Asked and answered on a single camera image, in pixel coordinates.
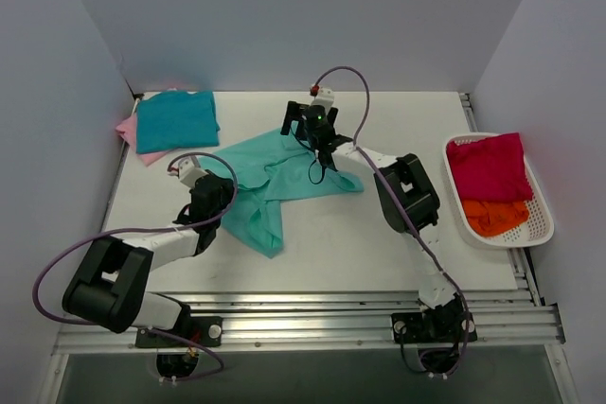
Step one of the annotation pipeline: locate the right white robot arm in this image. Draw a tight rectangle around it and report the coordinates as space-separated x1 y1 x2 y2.
281 101 471 341

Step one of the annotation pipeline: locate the folded teal t-shirt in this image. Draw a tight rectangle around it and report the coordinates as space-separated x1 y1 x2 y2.
136 91 221 154

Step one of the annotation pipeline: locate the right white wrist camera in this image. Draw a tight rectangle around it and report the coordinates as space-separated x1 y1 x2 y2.
310 85 335 111

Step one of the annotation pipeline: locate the white plastic laundry basket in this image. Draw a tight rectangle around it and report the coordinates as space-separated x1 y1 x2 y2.
443 132 554 249

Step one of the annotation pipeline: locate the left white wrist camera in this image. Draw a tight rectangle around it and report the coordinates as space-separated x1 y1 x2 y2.
169 156 207 188

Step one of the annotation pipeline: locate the crimson red t-shirt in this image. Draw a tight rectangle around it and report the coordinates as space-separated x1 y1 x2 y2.
446 132 533 202

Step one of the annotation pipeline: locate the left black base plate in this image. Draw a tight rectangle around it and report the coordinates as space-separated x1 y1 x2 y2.
134 316 223 349

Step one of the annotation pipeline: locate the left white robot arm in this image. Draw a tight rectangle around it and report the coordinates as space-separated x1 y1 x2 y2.
62 171 235 346

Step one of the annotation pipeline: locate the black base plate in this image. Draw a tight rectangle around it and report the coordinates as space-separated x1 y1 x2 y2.
390 310 465 344
134 316 223 349

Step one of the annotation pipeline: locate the mint green t-shirt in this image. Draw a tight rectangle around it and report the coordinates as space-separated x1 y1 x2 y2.
202 130 364 258

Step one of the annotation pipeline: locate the folded pink t-shirt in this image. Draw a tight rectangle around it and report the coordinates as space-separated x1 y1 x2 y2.
116 105 174 167

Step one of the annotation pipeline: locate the orange t-shirt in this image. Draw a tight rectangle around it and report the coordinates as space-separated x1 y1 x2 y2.
462 201 529 237

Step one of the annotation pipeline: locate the aluminium rail frame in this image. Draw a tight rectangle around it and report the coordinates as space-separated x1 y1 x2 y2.
36 91 579 404

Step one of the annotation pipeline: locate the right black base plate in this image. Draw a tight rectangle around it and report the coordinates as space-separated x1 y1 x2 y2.
390 310 465 344

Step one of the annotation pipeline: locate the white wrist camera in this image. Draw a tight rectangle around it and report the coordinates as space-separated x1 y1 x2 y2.
169 156 207 188
310 85 335 111

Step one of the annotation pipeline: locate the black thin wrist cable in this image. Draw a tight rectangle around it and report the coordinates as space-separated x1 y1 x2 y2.
293 119 329 186

